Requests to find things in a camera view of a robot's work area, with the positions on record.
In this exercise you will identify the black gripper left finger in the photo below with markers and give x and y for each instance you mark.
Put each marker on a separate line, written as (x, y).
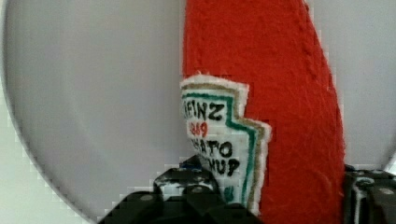
(188, 194)

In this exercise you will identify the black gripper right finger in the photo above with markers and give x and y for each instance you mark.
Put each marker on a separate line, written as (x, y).
(369, 197)

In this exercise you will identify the red plush ketchup bottle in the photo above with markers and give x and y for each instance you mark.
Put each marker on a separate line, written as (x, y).
(272, 46)

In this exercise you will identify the grey round plate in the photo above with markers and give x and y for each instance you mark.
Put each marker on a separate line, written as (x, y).
(97, 97)

